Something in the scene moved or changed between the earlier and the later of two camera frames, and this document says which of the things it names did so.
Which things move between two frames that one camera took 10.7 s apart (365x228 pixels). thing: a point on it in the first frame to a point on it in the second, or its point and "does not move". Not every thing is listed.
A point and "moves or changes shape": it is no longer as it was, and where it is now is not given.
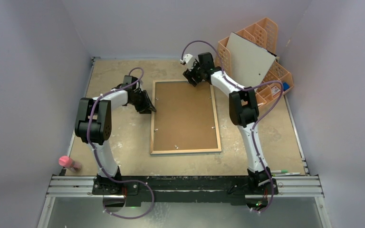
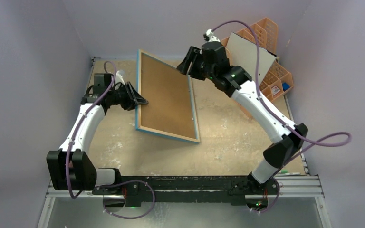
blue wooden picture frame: x=184 y=121 moves or changes shape
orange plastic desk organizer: x=277 y=80 does not move
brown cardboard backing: x=184 y=118 moves or changes shape
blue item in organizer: x=285 y=86 does not move
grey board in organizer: x=250 y=64 does not move
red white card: x=274 y=90 does not move
